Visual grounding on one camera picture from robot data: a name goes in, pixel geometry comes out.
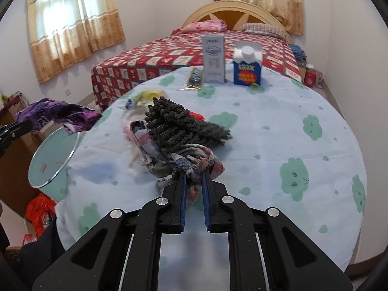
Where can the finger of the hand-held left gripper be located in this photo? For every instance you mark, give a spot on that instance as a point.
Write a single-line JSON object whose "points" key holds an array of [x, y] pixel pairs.
{"points": [[18, 128], [4, 148]]}

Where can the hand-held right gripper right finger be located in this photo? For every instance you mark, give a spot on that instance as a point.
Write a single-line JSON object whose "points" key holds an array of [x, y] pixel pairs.
{"points": [[206, 200]]}

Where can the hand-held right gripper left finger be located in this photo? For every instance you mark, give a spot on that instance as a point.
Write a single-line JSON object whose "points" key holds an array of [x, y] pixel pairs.
{"points": [[182, 200]]}

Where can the purple shiny wrapper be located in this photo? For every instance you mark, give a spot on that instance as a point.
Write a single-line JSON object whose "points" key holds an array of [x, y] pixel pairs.
{"points": [[54, 112]]}

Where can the plaid rag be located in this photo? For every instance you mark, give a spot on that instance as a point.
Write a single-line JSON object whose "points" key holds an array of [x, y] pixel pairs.
{"points": [[169, 160]]}

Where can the teal round stool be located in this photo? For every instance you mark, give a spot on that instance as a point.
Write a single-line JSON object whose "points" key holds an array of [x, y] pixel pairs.
{"points": [[48, 160]]}

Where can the red printed plastic bag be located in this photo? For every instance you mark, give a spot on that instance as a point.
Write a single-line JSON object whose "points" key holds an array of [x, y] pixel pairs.
{"points": [[39, 215]]}

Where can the dark grey chenille cloth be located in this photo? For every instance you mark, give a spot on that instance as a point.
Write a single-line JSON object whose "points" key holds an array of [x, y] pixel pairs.
{"points": [[169, 121]]}

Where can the white and yellow wrapper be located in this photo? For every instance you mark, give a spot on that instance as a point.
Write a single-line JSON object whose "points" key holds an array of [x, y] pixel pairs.
{"points": [[145, 97]]}

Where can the person's dark clothing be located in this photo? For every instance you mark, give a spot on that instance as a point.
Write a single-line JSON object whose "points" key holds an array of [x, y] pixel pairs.
{"points": [[36, 254]]}

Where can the wide beige curtain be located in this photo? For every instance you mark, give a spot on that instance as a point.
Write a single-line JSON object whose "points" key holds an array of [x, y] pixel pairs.
{"points": [[72, 30]]}

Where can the small printed sachet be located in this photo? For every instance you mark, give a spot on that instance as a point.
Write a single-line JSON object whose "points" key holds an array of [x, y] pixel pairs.
{"points": [[192, 78]]}

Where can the blue and white carton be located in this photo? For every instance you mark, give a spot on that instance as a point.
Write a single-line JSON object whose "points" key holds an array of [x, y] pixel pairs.
{"points": [[247, 69]]}

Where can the grey drink carton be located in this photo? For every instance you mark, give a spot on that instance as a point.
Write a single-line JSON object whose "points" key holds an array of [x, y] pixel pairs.
{"points": [[213, 60]]}

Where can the bed with red quilt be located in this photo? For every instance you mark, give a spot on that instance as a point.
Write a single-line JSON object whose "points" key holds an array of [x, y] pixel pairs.
{"points": [[145, 57]]}

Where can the red box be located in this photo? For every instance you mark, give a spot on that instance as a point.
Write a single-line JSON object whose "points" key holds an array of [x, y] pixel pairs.
{"points": [[309, 78]]}

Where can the pink pillow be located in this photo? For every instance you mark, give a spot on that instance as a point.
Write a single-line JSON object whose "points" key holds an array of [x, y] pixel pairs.
{"points": [[206, 25]]}

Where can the blue folded cloth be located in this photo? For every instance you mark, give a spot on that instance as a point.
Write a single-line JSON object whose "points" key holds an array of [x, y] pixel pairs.
{"points": [[297, 51]]}

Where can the striped pillow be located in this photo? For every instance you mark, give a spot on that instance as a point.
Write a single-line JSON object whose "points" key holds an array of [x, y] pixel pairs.
{"points": [[263, 29]]}

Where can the cream wooden headboard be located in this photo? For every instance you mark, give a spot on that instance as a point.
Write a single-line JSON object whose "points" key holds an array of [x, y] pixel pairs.
{"points": [[233, 13]]}

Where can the narrow beige curtain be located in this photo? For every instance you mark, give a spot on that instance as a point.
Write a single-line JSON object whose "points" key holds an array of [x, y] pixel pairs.
{"points": [[272, 0]]}

